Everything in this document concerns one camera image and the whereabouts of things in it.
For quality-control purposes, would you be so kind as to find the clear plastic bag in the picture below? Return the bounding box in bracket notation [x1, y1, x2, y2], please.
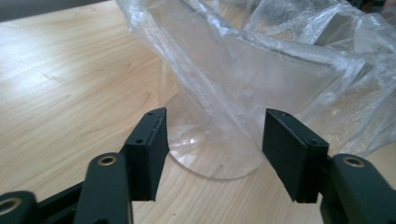
[115, 0, 396, 159]

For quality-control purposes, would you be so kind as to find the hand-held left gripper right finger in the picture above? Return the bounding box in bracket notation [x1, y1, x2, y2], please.
[262, 107, 330, 203]

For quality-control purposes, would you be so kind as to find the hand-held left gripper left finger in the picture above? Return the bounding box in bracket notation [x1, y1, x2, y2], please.
[123, 106, 171, 203]

